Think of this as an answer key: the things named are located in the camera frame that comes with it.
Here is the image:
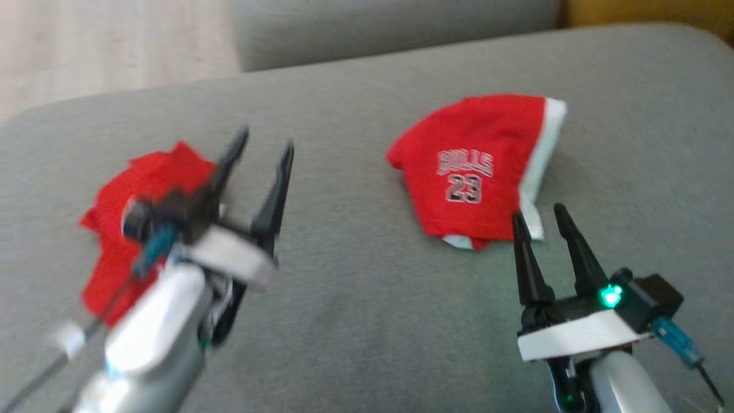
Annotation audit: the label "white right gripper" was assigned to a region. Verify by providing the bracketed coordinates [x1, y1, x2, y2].
[512, 202, 655, 363]

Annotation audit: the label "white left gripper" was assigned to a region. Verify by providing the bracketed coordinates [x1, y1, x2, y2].
[177, 126, 296, 293]

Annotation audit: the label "red white basketball jersey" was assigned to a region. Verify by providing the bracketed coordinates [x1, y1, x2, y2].
[79, 141, 221, 328]

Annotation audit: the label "red Bulls basketball shorts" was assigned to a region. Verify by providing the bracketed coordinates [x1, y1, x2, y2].
[385, 93, 568, 251]

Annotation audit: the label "grey sofa back cushion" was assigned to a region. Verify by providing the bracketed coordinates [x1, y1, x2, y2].
[231, 0, 563, 72]

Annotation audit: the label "yellow wooden furniture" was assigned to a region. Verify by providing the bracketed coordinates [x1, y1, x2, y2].
[562, 0, 734, 44]

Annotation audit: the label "teal left cable connector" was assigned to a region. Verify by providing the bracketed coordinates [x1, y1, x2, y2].
[135, 227, 175, 270]

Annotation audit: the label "teal cable connector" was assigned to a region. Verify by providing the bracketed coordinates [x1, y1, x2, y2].
[654, 317, 703, 368]
[135, 227, 175, 270]

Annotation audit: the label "teal right cable connector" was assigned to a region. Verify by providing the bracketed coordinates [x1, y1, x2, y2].
[654, 317, 703, 368]

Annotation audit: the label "thin black right cable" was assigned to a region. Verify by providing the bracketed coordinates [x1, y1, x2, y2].
[694, 356, 726, 408]

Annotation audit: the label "thin black cable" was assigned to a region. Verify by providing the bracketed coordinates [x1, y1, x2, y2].
[0, 270, 141, 413]
[694, 356, 726, 408]

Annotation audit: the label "white tape cable tag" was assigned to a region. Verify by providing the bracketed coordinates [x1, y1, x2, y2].
[54, 324, 87, 359]

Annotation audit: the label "thin black left cable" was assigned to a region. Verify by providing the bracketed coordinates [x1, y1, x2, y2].
[0, 270, 141, 413]

